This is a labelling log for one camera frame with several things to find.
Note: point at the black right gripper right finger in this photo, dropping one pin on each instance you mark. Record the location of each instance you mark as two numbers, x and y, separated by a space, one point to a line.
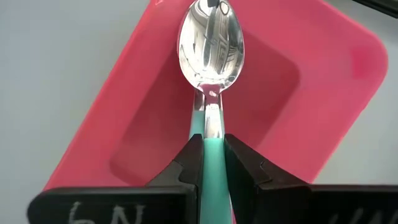
264 193

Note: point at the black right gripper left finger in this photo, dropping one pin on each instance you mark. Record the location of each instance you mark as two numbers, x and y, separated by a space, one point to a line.
174 193

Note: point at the red plastic bin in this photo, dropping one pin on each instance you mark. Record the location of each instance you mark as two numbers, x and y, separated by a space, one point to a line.
311 109

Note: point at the grey table mat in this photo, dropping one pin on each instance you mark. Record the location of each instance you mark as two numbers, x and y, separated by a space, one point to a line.
31 93

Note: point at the black aluminium rig frame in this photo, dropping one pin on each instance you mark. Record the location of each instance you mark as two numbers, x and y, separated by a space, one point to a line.
382 7

